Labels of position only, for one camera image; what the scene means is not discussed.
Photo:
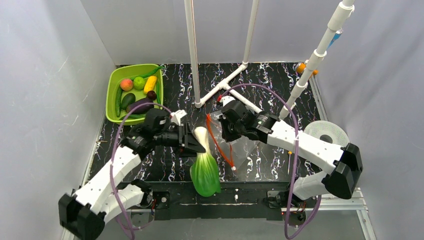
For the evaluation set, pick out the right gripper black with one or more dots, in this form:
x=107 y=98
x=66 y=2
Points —
x=227 y=124

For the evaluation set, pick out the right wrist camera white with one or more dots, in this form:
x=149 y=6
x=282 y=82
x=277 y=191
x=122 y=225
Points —
x=224 y=100

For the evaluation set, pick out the toy green chili pepper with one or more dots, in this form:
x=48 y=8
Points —
x=148 y=74

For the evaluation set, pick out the green plastic basin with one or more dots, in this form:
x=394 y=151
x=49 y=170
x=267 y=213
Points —
x=127 y=72

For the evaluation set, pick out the toy green lime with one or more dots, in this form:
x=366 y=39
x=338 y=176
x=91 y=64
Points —
x=139 y=83

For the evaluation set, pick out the aluminium rail frame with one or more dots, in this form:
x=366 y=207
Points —
x=238 y=200

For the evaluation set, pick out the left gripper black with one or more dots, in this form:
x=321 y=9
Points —
x=182 y=138

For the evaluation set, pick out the toy bok choy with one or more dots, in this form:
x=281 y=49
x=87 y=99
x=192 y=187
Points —
x=204 y=172

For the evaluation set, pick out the black marble pattern mat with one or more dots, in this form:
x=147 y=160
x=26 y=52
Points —
x=263 y=80

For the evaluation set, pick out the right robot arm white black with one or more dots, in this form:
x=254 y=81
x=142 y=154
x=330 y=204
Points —
x=341 y=166

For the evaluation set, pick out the orange clamp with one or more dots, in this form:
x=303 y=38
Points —
x=301 y=66

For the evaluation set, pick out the white filament spool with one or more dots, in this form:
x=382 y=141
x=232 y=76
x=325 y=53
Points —
x=328 y=132

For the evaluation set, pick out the toy purple eggplant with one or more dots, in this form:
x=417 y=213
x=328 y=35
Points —
x=141 y=106

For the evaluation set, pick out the yellow handle screwdriver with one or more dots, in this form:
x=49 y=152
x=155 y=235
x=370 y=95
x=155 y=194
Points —
x=289 y=153

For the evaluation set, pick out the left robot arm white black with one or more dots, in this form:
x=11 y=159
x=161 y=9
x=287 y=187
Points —
x=86 y=212

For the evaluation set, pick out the toy green cucumber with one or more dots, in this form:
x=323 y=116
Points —
x=118 y=99

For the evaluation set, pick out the toy peach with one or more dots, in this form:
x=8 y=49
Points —
x=126 y=84

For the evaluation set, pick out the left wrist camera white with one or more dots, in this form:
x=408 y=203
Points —
x=177 y=117

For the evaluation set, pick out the clear zip bag orange zipper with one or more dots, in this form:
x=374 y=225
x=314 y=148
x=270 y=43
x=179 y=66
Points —
x=234 y=152

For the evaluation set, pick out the toy dark red plum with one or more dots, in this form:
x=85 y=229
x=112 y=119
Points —
x=151 y=95

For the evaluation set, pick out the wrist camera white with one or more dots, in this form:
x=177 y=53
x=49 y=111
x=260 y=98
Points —
x=177 y=117
x=224 y=100

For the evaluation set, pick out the toy yellow corn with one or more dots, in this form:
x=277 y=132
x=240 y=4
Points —
x=150 y=84

